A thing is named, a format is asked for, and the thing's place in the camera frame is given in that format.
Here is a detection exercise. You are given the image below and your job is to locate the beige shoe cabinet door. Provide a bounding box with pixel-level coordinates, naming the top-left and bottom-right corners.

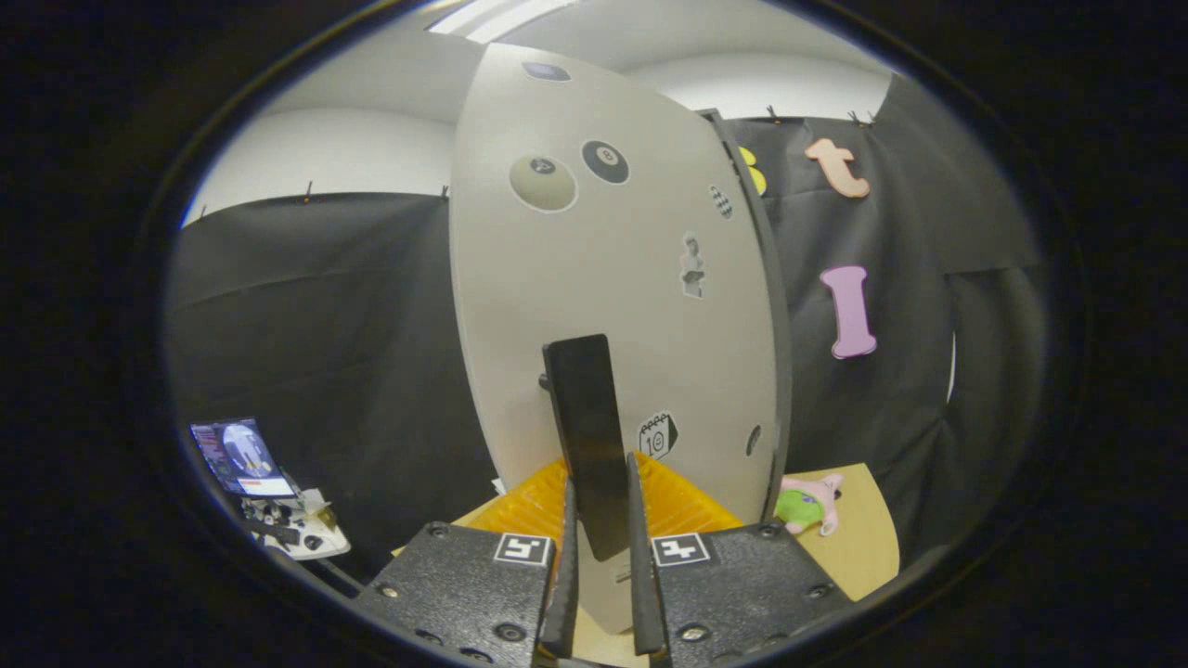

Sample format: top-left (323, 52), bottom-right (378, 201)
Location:
top-left (448, 42), bottom-right (781, 636)

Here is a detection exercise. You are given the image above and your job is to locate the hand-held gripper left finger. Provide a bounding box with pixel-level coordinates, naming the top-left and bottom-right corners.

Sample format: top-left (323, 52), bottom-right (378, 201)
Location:
top-left (353, 459), bottom-right (581, 668)

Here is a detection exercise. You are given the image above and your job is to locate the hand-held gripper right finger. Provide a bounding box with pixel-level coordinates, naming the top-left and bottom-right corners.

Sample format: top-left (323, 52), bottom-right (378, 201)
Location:
top-left (624, 452), bottom-right (855, 668)

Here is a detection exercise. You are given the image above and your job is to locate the pink and green plush toy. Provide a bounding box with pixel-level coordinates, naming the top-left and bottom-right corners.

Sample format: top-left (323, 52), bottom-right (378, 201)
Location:
top-left (775, 473), bottom-right (846, 537)

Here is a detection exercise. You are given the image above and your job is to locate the white board with small parts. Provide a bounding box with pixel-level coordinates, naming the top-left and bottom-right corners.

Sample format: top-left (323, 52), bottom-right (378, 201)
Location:
top-left (239, 489), bottom-right (352, 560)

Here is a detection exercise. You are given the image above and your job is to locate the grey shoe cabinet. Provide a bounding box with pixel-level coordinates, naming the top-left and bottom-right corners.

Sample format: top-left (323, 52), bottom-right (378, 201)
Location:
top-left (698, 108), bottom-right (794, 525)

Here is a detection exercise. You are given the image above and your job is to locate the black backdrop cloth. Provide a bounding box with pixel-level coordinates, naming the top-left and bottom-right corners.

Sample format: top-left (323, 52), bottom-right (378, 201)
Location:
top-left (165, 74), bottom-right (1048, 581)

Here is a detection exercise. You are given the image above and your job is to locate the long ceiling light panel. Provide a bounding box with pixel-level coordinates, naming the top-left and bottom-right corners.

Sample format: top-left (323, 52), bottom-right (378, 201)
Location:
top-left (427, 0), bottom-right (576, 45)

